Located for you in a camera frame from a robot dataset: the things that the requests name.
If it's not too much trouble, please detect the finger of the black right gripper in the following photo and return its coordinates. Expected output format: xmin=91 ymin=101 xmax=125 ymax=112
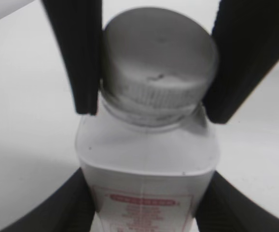
xmin=42 ymin=0 xmax=102 ymax=116
xmin=203 ymin=0 xmax=279 ymax=124

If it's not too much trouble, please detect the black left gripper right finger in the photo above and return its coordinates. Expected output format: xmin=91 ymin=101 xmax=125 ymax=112
xmin=195 ymin=172 xmax=279 ymax=232

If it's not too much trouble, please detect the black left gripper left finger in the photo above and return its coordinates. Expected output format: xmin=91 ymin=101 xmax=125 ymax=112
xmin=1 ymin=168 xmax=96 ymax=232

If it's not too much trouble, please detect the white yili yogurt bottle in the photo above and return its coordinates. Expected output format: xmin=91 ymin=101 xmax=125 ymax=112
xmin=75 ymin=97 xmax=220 ymax=232

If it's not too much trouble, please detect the white screw cap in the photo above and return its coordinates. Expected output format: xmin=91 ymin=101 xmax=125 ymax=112
xmin=103 ymin=7 xmax=219 ymax=114

